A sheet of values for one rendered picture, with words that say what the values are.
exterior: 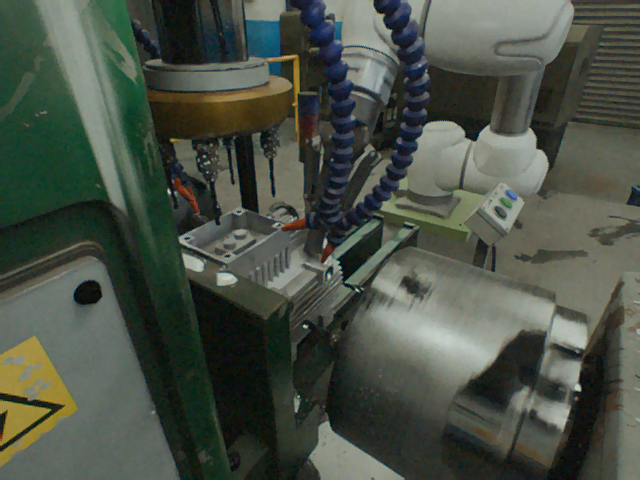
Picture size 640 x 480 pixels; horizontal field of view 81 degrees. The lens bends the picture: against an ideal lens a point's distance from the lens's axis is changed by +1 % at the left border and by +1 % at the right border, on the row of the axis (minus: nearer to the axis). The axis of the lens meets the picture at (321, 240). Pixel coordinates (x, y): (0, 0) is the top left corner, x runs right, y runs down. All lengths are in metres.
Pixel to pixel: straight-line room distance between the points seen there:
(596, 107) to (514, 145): 6.11
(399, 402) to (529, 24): 0.44
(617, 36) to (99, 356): 7.13
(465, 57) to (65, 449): 0.55
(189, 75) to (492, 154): 0.94
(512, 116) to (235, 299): 0.94
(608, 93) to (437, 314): 6.93
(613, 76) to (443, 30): 6.70
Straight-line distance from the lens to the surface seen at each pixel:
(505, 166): 1.20
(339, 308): 0.72
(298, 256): 0.58
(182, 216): 0.74
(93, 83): 0.20
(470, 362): 0.37
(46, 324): 0.21
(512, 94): 1.15
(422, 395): 0.37
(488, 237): 0.81
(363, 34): 0.59
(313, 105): 1.09
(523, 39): 0.56
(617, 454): 0.34
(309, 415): 0.60
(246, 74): 0.41
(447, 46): 0.57
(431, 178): 1.26
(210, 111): 0.38
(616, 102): 7.27
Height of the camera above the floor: 1.40
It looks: 31 degrees down
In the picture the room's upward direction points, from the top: straight up
